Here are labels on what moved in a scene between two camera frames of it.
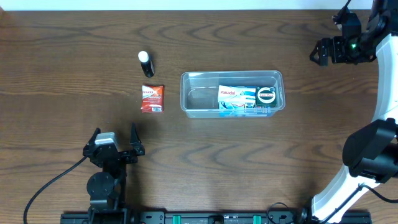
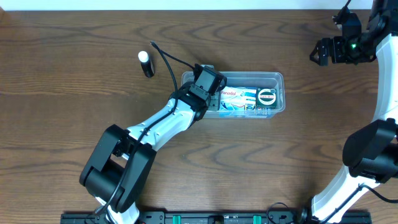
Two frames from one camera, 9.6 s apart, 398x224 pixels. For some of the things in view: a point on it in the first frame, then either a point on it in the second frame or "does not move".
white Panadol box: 237,98 does not move
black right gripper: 325,50 does not move
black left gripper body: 130,158 -> 214,104
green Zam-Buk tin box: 265,96 does not move
